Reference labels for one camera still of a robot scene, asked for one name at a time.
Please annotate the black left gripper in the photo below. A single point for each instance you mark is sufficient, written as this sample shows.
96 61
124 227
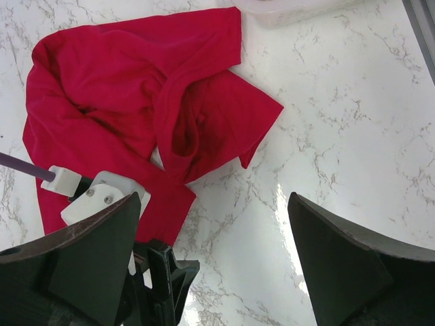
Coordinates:
157 293

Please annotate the white plastic laundry basket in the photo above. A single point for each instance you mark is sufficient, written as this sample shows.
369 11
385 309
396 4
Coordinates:
277 13

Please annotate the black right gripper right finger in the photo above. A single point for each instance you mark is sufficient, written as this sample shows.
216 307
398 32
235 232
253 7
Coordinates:
356 276

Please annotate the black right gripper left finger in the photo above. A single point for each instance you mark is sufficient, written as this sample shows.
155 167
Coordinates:
74 276

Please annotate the crimson red t shirt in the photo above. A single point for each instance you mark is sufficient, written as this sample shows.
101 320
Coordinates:
153 99

